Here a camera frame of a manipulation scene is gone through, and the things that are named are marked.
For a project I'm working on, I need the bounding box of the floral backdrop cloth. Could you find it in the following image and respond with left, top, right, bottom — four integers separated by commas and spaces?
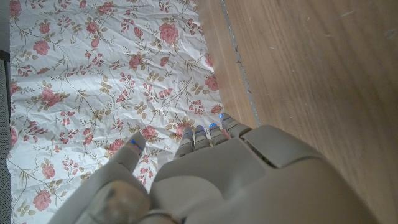
8, 0, 225, 224

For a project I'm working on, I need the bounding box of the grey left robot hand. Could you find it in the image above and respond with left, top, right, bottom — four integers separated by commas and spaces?
46, 112, 382, 224

